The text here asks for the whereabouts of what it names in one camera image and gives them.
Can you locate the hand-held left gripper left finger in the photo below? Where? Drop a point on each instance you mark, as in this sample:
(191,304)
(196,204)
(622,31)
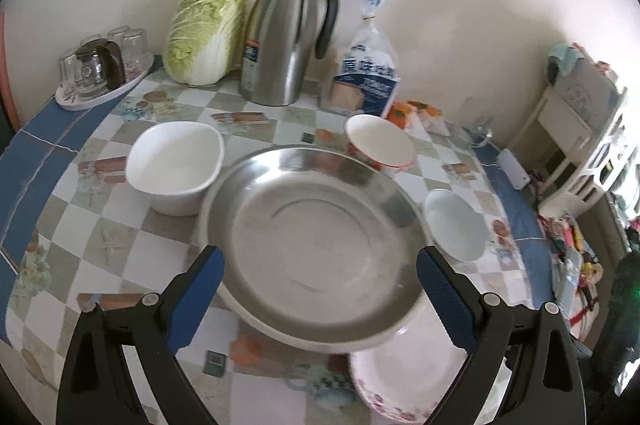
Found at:
(200,290)

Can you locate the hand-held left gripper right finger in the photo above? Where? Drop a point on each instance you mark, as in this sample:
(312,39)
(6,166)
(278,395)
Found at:
(445,300)

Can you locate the white square bowl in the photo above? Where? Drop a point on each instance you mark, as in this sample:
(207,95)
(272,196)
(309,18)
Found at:
(170,165)

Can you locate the checkered blue-edged tablecloth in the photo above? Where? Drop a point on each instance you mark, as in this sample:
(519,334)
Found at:
(150,255)

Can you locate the colourful clutter pile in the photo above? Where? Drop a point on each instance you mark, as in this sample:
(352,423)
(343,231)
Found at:
(570,255)

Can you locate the small white bowl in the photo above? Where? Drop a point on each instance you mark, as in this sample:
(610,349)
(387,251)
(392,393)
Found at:
(455,225)

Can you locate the white power adapter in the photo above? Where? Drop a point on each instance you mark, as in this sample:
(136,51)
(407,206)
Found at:
(514,170)

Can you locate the red patterned bowl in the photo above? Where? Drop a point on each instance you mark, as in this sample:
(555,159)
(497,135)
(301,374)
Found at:
(377,142)

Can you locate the clear glass cup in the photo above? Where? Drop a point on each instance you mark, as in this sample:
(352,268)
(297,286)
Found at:
(477,125)

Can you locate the white plastic chair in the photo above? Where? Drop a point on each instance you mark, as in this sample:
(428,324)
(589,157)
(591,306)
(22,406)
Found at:
(575,125)

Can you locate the orange snack packets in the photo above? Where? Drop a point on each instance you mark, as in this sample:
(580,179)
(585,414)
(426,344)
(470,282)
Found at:
(417,115)

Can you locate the floral oval tray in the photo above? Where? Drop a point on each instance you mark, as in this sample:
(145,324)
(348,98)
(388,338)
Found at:
(127,80)

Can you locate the bagged sliced bread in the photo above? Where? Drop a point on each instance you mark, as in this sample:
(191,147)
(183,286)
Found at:
(365,70)

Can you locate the glass pitcher brown lid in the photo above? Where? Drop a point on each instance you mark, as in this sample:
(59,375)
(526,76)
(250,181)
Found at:
(97,67)

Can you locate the clear drinking glass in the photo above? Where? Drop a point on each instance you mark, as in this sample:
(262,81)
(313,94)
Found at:
(136,47)
(90,39)
(119,32)
(67,67)

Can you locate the teal cloth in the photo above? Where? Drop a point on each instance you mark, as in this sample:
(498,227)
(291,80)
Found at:
(565,57)

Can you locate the napa cabbage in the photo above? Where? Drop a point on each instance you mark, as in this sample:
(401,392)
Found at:
(205,30)

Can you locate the stainless steel thermos jug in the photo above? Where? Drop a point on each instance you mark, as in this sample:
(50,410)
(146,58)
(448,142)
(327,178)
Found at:
(280,35)

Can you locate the orange door frame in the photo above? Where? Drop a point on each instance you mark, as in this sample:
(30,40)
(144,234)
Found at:
(7,70)

